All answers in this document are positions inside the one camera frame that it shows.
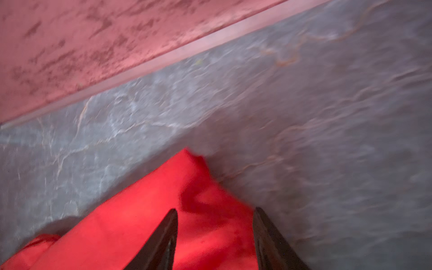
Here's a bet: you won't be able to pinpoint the red shorts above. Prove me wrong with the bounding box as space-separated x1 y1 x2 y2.
1 150 258 270

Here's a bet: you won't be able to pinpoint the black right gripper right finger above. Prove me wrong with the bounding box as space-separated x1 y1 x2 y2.
253 207 310 270

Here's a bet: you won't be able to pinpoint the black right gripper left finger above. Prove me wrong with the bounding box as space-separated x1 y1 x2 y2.
124 208 178 270

